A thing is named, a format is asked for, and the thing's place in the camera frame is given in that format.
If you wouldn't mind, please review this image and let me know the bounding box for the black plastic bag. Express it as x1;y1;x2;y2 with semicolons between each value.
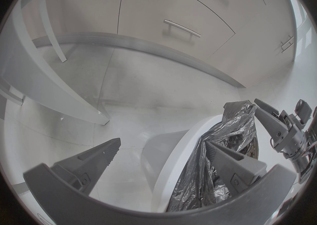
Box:
165;100;260;212

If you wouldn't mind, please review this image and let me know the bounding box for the beige cabinet with drawers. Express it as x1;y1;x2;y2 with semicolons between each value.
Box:
32;0;299;88

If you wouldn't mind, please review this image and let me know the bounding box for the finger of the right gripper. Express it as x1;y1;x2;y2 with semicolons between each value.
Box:
254;98;280;117
256;106;288;145

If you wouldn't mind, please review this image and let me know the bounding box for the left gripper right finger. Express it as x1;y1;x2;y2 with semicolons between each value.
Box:
206;140;268;197

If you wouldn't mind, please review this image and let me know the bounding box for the grey padded white chair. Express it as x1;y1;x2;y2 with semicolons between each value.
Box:
0;0;110;126

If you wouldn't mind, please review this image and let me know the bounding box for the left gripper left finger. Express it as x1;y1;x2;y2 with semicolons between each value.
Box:
51;138;122;196

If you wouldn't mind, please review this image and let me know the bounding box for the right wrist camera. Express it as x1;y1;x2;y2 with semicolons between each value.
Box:
294;99;312;123

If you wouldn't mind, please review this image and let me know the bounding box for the white trash bin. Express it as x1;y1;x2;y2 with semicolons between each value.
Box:
141;114;224;213

